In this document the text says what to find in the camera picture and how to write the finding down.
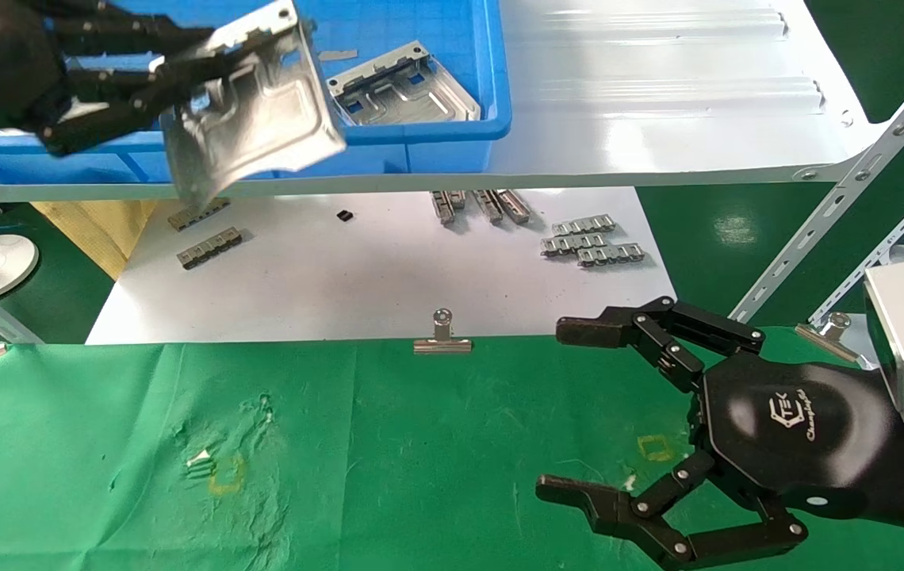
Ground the stamped sheet metal part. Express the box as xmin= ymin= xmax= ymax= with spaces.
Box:
xmin=325 ymin=41 xmax=483 ymax=126
xmin=159 ymin=0 xmax=347 ymax=209

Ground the white metal shelf plate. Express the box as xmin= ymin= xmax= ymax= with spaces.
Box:
xmin=0 ymin=0 xmax=878 ymax=203

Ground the grey connector strip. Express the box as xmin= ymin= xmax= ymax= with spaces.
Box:
xmin=178 ymin=227 xmax=244 ymax=270
xmin=168 ymin=198 xmax=231 ymax=232

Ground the green cloth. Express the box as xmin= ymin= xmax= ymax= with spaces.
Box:
xmin=0 ymin=326 xmax=904 ymax=571

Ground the silver chain link strip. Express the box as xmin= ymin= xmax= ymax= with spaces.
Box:
xmin=552 ymin=215 xmax=618 ymax=236
xmin=576 ymin=243 xmax=646 ymax=268
xmin=541 ymin=232 xmax=607 ymax=258

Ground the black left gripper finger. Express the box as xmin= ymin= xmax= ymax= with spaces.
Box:
xmin=40 ymin=49 xmax=220 ymax=156
xmin=33 ymin=0 xmax=216 ymax=58

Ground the white slotted angle rail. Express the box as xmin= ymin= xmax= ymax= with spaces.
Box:
xmin=730 ymin=59 xmax=904 ymax=324
xmin=809 ymin=163 xmax=904 ymax=328

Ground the blue plastic bin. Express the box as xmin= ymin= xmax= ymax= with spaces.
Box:
xmin=0 ymin=0 xmax=514 ymax=185

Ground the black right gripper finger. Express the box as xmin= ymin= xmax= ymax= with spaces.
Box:
xmin=555 ymin=297 xmax=767 ymax=394
xmin=535 ymin=452 xmax=809 ymax=571

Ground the yellow woven bag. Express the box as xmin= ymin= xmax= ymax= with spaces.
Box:
xmin=32 ymin=198 xmax=159 ymax=280

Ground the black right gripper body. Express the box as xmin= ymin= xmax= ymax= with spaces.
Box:
xmin=690 ymin=351 xmax=897 ymax=520

